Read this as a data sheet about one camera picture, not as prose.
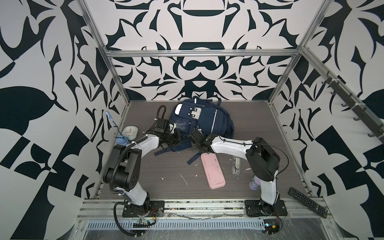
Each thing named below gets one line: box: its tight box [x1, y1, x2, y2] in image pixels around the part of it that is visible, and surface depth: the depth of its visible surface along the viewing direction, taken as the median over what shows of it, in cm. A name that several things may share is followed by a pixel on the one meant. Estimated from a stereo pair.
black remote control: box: [288, 187, 329, 219], surface depth 77 cm
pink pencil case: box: [200, 152, 226, 190], surface depth 85 cm
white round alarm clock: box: [122, 125, 139, 141], surface depth 101 cm
